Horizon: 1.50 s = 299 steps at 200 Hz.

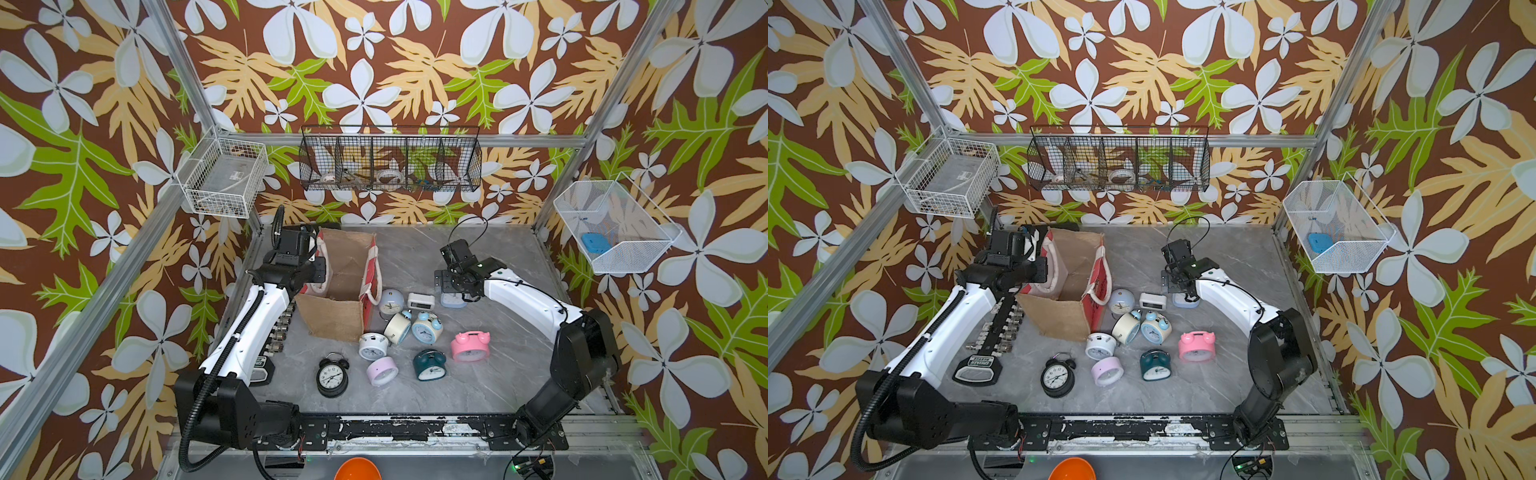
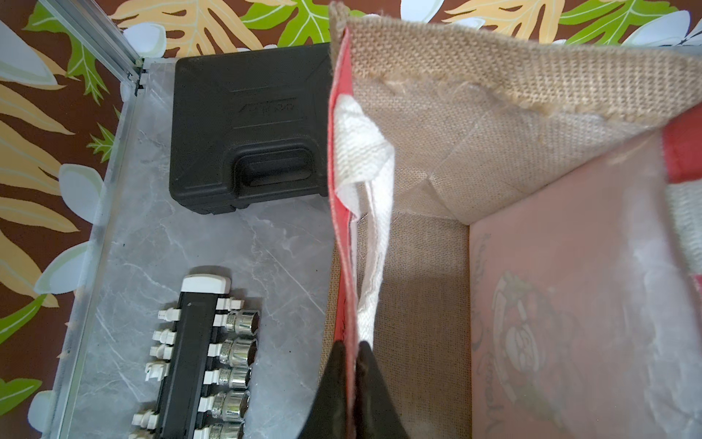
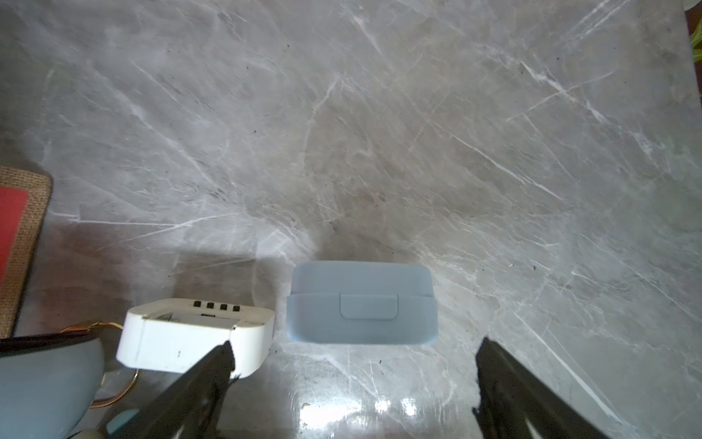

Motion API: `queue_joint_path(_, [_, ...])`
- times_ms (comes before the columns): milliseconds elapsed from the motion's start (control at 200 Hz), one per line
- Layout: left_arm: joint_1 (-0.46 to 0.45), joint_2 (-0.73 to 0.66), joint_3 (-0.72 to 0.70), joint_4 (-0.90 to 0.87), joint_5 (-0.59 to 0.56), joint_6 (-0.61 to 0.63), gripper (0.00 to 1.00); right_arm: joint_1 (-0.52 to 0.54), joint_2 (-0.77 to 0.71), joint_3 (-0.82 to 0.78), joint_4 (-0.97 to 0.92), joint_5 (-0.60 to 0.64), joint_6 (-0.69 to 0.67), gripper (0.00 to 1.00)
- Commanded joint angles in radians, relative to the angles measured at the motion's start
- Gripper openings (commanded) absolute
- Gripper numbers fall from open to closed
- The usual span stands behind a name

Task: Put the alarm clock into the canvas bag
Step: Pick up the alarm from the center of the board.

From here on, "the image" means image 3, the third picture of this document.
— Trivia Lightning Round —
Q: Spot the light blue bell alarm clock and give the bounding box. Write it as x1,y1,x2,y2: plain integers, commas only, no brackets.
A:
1,321,139,438

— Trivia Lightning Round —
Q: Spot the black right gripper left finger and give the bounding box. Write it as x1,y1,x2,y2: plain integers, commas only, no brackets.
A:
112,342,235,439

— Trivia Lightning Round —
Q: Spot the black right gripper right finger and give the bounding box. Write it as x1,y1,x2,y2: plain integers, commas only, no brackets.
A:
473,338,606,439

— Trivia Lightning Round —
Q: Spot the white digital alarm clock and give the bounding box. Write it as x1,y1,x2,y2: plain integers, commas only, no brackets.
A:
116,298,275,379

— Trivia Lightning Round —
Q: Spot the burlap red Christmas canvas bag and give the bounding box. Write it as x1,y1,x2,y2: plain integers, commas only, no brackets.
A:
1,166,52,338

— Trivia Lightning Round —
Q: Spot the light blue square clock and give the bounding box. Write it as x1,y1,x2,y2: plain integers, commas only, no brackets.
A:
286,261,439,345

